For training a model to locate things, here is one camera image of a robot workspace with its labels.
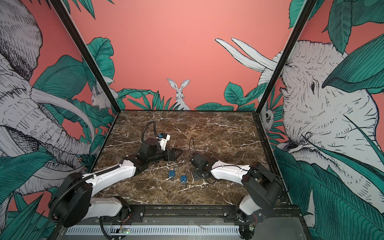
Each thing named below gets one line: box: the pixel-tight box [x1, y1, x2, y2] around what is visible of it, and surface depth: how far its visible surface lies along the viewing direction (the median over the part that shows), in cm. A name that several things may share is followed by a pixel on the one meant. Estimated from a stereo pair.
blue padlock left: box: [168, 170, 176, 178], surface depth 89 cm
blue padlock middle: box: [180, 175, 188, 183], surface depth 86 cm
